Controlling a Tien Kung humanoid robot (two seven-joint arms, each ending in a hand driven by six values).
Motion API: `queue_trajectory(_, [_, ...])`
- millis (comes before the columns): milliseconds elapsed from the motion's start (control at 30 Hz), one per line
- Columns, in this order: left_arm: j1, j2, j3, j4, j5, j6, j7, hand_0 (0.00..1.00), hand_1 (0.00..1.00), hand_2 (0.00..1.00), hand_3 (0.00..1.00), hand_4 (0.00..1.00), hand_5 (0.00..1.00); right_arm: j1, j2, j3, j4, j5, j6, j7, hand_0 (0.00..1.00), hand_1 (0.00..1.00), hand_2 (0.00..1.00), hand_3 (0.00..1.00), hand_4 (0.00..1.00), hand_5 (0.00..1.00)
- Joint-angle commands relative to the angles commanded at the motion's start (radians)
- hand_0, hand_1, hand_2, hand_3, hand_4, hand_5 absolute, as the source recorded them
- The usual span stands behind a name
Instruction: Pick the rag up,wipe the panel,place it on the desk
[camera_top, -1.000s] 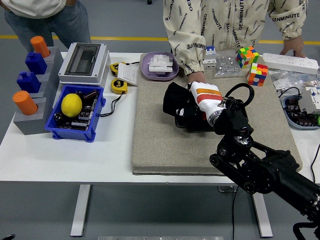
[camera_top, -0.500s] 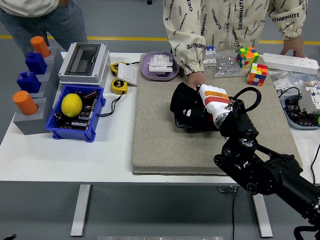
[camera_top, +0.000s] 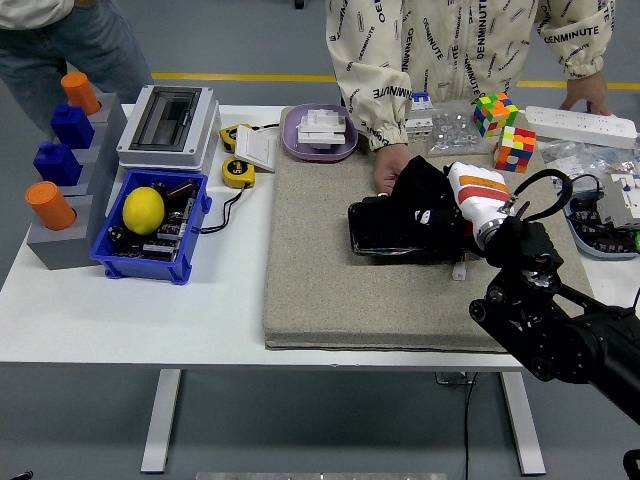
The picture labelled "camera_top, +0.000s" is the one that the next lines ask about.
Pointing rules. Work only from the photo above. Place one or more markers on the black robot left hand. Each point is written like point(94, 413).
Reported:
point(20, 475)

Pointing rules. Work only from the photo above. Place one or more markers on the person's right hand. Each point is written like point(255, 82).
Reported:
point(387, 167)

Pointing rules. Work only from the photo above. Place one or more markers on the person's left hand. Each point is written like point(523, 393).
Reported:
point(587, 92)

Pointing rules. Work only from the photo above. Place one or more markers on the black rag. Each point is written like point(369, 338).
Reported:
point(420, 185)

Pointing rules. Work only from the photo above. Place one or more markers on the black glossy panel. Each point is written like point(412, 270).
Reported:
point(370, 230)

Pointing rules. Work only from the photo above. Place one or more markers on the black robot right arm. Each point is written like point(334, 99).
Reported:
point(525, 300)

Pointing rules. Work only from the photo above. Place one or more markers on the person's right forearm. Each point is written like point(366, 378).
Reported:
point(375, 110)

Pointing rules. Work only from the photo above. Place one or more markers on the person's left forearm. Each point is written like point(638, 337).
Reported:
point(577, 47)

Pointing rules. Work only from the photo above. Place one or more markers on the white power strip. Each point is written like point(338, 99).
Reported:
point(580, 125)

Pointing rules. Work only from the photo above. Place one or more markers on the clear bags of small parts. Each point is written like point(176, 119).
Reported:
point(570, 157)

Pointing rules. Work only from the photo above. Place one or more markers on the white blue circuit breaker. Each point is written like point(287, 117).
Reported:
point(422, 107)

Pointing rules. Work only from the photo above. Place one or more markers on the clear bag of nuts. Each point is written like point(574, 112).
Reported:
point(450, 132)

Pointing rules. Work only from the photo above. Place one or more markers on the colourful puzzle cube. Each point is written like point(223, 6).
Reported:
point(495, 115)
point(515, 150)

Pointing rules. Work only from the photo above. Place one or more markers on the purple dish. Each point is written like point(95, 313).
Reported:
point(292, 142)

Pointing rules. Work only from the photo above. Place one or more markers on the white electrical module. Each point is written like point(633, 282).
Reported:
point(620, 205)

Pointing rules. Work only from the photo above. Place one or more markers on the small white connector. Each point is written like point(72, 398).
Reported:
point(459, 272)

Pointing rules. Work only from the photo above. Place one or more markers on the grey-brown mat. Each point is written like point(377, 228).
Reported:
point(325, 300)

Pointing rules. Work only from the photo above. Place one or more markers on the yellow tape measure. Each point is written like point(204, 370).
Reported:
point(227, 137)
point(236, 172)

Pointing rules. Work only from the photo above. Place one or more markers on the white table leg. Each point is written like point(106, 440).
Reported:
point(522, 425)
point(162, 420)

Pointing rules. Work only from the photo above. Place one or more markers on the green small part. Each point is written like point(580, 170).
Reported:
point(637, 241)

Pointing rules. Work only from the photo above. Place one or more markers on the light blue tray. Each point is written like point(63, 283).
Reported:
point(615, 254)

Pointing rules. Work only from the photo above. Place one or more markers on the grey stepped block holder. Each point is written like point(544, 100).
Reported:
point(65, 252)

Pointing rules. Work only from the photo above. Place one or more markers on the blue plastic bin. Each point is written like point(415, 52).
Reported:
point(150, 267)

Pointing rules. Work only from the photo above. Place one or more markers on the yellow lemon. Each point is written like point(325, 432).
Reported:
point(143, 210)

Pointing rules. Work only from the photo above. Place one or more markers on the orange cylinder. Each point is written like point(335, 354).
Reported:
point(49, 206)
point(80, 92)

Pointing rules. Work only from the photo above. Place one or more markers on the blue block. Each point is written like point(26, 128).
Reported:
point(56, 165)
point(72, 127)

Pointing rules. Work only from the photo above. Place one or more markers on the person in jeans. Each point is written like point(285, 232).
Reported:
point(50, 50)

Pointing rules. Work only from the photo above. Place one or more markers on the white switch parts stack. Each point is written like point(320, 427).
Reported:
point(322, 130)

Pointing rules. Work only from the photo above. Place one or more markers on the white wall switch plate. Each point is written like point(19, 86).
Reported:
point(256, 149)

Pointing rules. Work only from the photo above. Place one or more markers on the metal bracket under table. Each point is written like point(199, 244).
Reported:
point(450, 378)

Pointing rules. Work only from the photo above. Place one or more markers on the grey electrical enclosure box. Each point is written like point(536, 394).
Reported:
point(165, 150)

